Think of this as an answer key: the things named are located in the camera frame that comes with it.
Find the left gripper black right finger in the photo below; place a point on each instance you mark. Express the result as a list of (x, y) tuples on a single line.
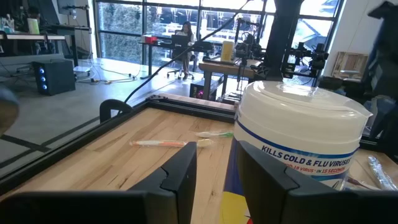
[(267, 199)]

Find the small black computer coloured lights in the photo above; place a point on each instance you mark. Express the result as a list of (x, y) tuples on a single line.
[(202, 91)]

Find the black background robot arm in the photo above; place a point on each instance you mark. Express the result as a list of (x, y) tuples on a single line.
[(317, 57), (248, 46)]

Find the black computer with blue lights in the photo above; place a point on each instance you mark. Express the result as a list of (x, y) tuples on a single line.
[(59, 77)]

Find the light green cup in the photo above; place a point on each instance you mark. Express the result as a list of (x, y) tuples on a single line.
[(33, 26)]

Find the black laptop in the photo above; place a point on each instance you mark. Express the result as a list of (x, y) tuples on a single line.
[(179, 41)]

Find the yellow Lysol wipes canister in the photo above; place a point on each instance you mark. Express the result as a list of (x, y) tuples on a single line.
[(298, 124), (227, 51)]

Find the wooden top desk grey legs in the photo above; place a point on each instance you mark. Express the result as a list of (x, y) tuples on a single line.
[(31, 36)]

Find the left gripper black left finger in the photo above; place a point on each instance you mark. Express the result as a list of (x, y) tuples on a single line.
[(174, 199)]

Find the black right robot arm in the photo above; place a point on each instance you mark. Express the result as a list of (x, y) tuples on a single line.
[(283, 37)]

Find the wooden crate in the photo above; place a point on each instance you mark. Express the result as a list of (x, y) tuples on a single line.
[(349, 65)]

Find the wooden robot station table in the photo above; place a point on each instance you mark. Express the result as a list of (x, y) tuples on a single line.
[(224, 67)]

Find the orange toothbrush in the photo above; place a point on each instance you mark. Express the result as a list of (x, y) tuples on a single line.
[(161, 143)]

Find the black office chair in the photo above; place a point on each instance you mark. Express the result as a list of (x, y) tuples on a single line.
[(178, 74)]

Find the person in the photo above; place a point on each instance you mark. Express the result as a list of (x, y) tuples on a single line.
[(34, 12), (186, 34)]

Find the green toothbrush in clear wrap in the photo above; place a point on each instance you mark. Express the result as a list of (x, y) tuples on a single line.
[(224, 134)]

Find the grey computer monitor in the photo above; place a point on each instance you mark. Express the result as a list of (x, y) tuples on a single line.
[(66, 7)]

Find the red box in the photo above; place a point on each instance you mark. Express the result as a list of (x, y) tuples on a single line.
[(150, 40)]

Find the purple toothbrush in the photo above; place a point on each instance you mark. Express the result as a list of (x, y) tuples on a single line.
[(357, 183)]

